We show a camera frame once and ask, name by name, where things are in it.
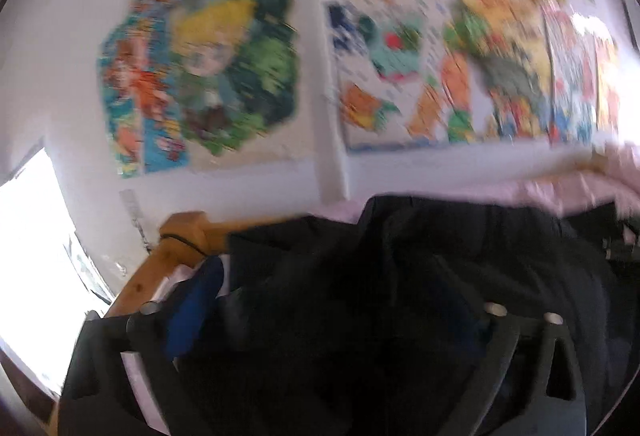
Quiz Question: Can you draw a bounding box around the black puffer jacket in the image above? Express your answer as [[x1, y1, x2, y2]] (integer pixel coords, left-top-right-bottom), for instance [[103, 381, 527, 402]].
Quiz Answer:
[[178, 196, 639, 435]]

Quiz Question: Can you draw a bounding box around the pink bed sheet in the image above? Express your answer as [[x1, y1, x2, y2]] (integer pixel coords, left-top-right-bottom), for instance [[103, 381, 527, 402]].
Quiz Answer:
[[119, 140, 640, 436]]

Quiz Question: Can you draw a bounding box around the bright window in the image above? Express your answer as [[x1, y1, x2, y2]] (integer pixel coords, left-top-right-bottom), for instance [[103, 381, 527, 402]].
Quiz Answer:
[[1, 149, 114, 396]]

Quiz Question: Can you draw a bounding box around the pink pig drawing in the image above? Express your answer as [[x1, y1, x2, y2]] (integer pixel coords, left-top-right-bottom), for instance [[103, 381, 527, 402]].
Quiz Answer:
[[594, 36, 620, 134]]

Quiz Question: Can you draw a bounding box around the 2024 new year drawing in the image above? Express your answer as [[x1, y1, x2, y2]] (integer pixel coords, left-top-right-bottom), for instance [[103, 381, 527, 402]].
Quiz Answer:
[[542, 1, 597, 145]]

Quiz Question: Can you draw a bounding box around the yellow landscape drawing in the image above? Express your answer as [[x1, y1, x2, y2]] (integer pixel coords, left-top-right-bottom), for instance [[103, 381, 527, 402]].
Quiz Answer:
[[450, 0, 551, 138]]

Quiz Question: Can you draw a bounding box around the flying girl drawing lower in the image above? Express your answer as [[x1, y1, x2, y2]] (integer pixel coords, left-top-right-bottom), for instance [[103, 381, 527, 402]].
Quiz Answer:
[[96, 13, 189, 178]]

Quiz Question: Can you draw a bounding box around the blond boy drawing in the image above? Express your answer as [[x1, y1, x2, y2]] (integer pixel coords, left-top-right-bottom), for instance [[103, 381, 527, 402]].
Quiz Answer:
[[168, 0, 314, 171]]

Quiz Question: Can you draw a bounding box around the orange fruit drawing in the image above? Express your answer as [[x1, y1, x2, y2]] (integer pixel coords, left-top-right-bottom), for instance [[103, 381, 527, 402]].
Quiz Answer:
[[326, 0, 476, 152]]

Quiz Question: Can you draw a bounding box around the white wall switch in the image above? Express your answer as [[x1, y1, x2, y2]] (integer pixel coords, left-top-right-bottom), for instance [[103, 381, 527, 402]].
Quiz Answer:
[[119, 189, 153, 254]]

